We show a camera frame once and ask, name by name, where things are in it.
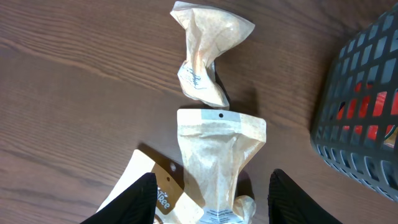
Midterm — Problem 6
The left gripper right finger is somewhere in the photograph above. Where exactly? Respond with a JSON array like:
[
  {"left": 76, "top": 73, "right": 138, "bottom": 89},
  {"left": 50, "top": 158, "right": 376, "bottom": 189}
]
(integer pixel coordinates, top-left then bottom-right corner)
[{"left": 268, "top": 169, "right": 341, "bottom": 224}]

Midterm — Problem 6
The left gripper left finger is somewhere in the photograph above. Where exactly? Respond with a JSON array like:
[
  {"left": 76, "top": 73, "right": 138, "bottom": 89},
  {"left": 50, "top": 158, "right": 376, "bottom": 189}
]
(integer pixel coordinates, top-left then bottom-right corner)
[{"left": 81, "top": 172, "right": 157, "bottom": 224}]

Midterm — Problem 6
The grey plastic basket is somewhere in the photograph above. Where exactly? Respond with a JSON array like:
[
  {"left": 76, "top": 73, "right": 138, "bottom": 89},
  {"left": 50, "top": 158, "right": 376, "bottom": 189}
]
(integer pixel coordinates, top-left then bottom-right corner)
[{"left": 310, "top": 6, "right": 397, "bottom": 202}]

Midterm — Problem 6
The orange pasta package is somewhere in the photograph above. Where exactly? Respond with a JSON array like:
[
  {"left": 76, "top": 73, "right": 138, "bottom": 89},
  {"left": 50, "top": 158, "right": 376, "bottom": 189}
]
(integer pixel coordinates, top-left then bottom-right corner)
[{"left": 330, "top": 89, "right": 397, "bottom": 151}]

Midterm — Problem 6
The beige paper pouch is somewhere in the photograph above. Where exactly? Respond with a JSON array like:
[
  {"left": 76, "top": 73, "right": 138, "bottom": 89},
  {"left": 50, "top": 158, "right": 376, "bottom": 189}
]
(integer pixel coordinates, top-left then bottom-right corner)
[
  {"left": 177, "top": 109, "right": 267, "bottom": 223},
  {"left": 170, "top": 1, "right": 255, "bottom": 109}
]

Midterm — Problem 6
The brown labelled snack pouch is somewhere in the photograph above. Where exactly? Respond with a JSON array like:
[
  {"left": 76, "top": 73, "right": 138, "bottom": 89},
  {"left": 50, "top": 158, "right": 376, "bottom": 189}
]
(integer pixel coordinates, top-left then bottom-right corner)
[{"left": 98, "top": 149, "right": 204, "bottom": 224}]

